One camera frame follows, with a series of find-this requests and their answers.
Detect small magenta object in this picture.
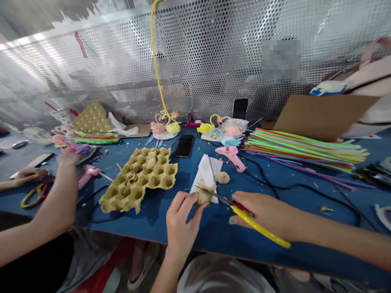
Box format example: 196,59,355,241
187,113,204,129

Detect upright black smartphone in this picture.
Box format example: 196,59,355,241
232,98,249,120

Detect brown cardboard sheet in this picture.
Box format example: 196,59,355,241
271,94,381,143

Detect red plastic stool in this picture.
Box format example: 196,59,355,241
70,239,126,293

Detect white tissue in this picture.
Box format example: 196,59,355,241
106,112,140,137

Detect black tool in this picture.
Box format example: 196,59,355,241
352,158,391,187

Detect pile of colourful pipe cleaners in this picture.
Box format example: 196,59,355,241
239,128,377,192

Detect perforated metal panel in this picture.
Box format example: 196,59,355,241
0,0,391,126

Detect small bundle of pipe cleaners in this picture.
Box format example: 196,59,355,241
55,129,121,146

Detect purple and pink craft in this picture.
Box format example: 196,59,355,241
59,141,97,166

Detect thin black cable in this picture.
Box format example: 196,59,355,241
80,184,126,224

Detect yellow and red scissors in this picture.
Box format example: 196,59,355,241
20,178,56,210

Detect white dotted cup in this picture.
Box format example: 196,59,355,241
49,108,75,126

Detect pink glue gun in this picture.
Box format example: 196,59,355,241
77,164,114,192
215,145,246,173

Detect person's left hand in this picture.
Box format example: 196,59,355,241
166,191,212,245

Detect person's right hand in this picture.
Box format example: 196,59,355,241
228,191,296,242

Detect yellow pipe cleaner craft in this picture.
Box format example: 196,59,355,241
196,114,223,136

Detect upright cardboard egg tray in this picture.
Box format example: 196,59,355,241
72,101,116,134

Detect dark flat card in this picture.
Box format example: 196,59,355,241
9,152,56,180

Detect yellow handled scissors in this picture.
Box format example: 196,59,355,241
193,185,292,249

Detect cut egg carton piece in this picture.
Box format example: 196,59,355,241
195,179,218,206

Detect pink and yellow flamingo craft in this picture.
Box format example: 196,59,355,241
150,110,182,141

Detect pink ribbon strip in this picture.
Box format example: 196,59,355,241
74,30,88,59

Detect person's legs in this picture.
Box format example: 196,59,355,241
127,238,160,291

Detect small cardboard piece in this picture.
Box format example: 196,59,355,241
121,123,153,138

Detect yellow cable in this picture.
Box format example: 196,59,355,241
150,0,172,123

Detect white curved object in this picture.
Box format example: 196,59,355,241
375,203,391,232

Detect blue and white bottle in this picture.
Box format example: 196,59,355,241
310,80,347,97

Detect pink bag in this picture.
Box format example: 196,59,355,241
332,37,391,138

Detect pink pipe cleaner craft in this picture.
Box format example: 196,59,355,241
220,117,250,147

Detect black power cable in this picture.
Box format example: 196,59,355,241
239,155,378,231

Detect white paper sheet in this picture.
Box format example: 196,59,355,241
189,153,224,205

